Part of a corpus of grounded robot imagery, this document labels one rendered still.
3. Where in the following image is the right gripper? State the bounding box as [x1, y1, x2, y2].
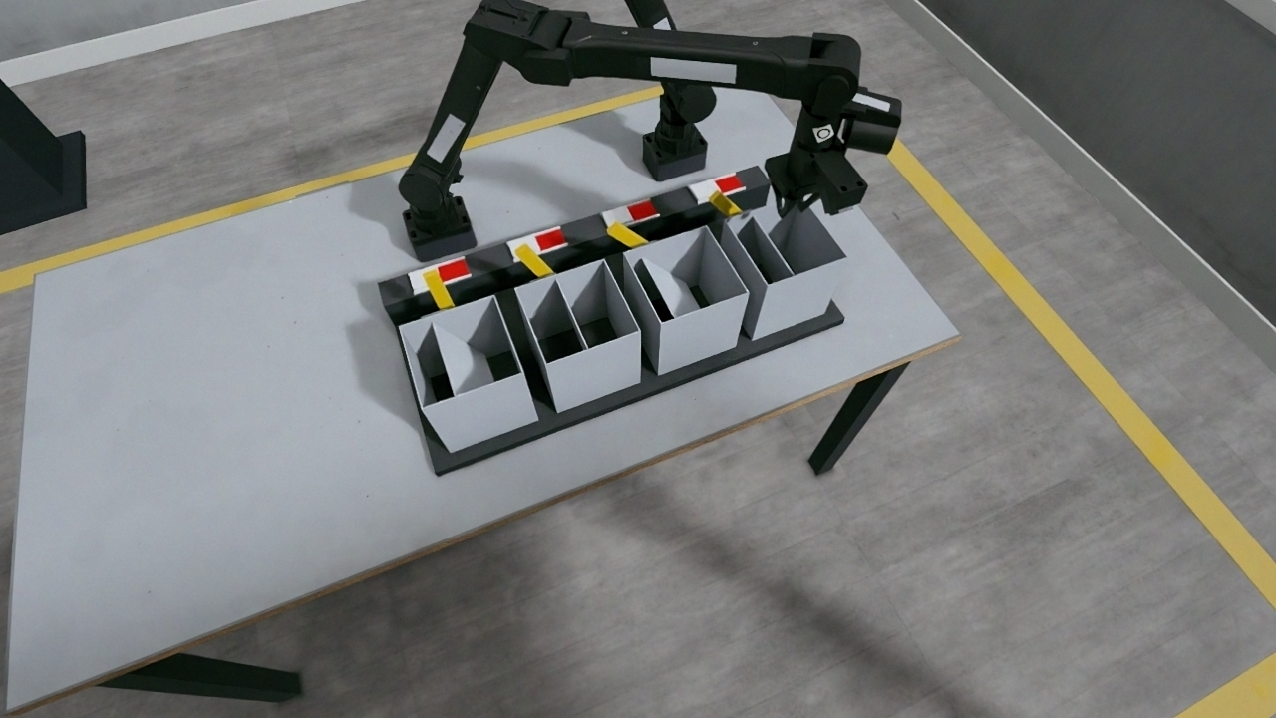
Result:
[764, 133, 835, 219]

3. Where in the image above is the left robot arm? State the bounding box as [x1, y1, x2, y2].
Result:
[624, 0, 717, 166]

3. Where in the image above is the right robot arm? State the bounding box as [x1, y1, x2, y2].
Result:
[398, 0, 902, 247]

